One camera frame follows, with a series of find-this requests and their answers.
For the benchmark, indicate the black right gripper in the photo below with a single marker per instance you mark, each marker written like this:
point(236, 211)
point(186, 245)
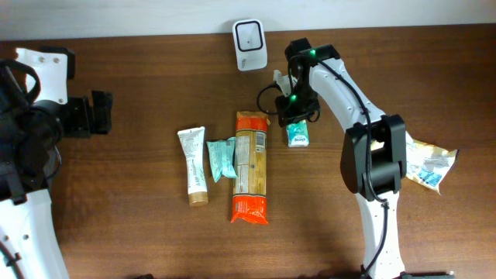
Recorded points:
point(296, 112)

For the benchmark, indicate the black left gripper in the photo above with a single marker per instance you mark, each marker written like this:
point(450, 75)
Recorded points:
point(80, 116)

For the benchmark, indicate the green Kleenex tissue pack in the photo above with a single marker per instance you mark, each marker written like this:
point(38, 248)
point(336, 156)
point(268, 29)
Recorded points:
point(298, 134)

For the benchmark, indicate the teal snack packet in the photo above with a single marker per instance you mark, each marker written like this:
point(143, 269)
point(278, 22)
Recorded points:
point(221, 158)

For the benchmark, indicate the orange brown pasta packet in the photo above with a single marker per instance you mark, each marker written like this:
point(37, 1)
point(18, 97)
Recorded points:
point(249, 197)

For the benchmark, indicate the white cream tube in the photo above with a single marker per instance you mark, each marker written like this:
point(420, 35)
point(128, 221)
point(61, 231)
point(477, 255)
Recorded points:
point(192, 143)

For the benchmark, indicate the yellow blue chip bag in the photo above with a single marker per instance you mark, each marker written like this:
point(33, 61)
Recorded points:
point(428, 164)

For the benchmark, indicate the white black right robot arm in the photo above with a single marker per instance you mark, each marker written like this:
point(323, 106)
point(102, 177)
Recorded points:
point(374, 156)

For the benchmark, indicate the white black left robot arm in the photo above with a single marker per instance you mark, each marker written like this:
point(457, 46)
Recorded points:
point(30, 132)

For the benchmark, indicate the white barcode scanner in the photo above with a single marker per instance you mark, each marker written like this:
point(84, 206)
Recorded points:
point(250, 44)

